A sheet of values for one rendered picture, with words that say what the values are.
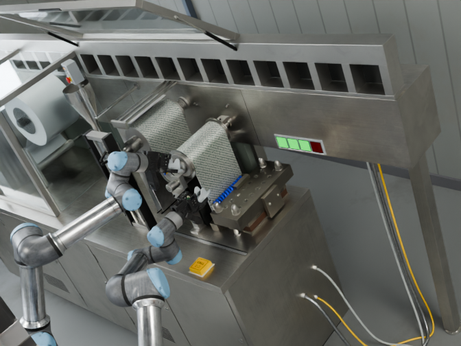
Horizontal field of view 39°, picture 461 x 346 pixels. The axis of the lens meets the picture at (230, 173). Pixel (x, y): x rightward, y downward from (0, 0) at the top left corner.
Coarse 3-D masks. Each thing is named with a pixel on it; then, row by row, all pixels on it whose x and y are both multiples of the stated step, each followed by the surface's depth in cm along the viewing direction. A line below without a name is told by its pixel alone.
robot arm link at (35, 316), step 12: (24, 228) 246; (36, 228) 248; (12, 240) 246; (24, 264) 245; (24, 276) 249; (36, 276) 250; (24, 288) 251; (36, 288) 252; (24, 300) 254; (36, 300) 254; (24, 312) 256; (36, 312) 255; (24, 324) 257; (36, 324) 256; (48, 324) 260
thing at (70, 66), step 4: (68, 60) 298; (72, 60) 296; (64, 64) 296; (68, 64) 294; (72, 64) 294; (76, 64) 296; (64, 68) 297; (68, 68) 294; (72, 68) 295; (76, 68) 296; (68, 72) 296; (72, 72) 296; (76, 72) 297; (80, 72) 298; (68, 76) 300; (72, 76) 296; (76, 76) 297; (80, 76) 298; (68, 80) 298; (72, 80) 298; (76, 80) 298; (80, 80) 299
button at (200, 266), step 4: (196, 260) 278; (200, 260) 277; (204, 260) 276; (208, 260) 276; (192, 264) 277; (196, 264) 276; (200, 264) 275; (204, 264) 274; (208, 264) 274; (192, 268) 275; (196, 268) 274; (200, 268) 273; (204, 268) 273; (208, 268) 275; (192, 272) 276; (196, 272) 274; (200, 272) 272; (204, 272) 273
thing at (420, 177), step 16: (256, 160) 331; (416, 176) 268; (416, 192) 274; (432, 192) 275; (432, 208) 278; (432, 224) 280; (432, 240) 286; (432, 256) 292; (432, 272) 299; (448, 272) 299; (448, 288) 302; (448, 304) 306; (448, 320) 313
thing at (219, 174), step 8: (224, 152) 291; (232, 152) 295; (216, 160) 288; (224, 160) 292; (232, 160) 296; (208, 168) 285; (216, 168) 289; (224, 168) 293; (232, 168) 296; (200, 176) 282; (208, 176) 286; (216, 176) 290; (224, 176) 293; (232, 176) 297; (200, 184) 283; (208, 184) 286; (216, 184) 290; (224, 184) 294; (216, 192) 291; (208, 200) 288
